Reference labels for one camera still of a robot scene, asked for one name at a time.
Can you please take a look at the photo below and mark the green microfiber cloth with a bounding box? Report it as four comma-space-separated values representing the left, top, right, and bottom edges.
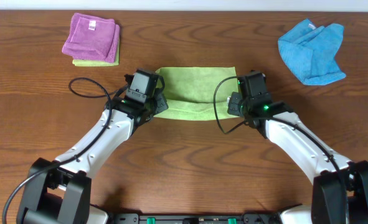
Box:
156, 67, 238, 121

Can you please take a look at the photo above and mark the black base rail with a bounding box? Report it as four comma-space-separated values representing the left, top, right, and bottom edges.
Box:
111, 213, 281, 224

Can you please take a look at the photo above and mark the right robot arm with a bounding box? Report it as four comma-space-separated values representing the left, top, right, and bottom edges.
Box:
227, 92, 368, 223

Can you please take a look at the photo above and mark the purple folded cloth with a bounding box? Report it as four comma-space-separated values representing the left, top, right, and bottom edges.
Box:
62, 12, 120, 63

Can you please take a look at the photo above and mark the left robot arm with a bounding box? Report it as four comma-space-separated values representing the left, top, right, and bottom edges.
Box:
16, 90, 168, 224

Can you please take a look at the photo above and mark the black cable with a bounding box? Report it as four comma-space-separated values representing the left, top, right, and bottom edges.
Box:
1, 77, 131, 224
212, 75, 349, 187

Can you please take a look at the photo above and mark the blue crumpled cloth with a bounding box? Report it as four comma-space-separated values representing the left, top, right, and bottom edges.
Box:
278, 19, 346, 86

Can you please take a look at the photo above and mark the right black cable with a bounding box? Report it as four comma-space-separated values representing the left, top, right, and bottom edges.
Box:
212, 75, 349, 187

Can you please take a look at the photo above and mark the left black cable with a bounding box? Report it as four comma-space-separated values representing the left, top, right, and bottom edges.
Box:
1, 77, 131, 224

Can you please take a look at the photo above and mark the light green folded cloth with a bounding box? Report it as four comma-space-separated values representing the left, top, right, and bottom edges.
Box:
72, 47, 120, 67

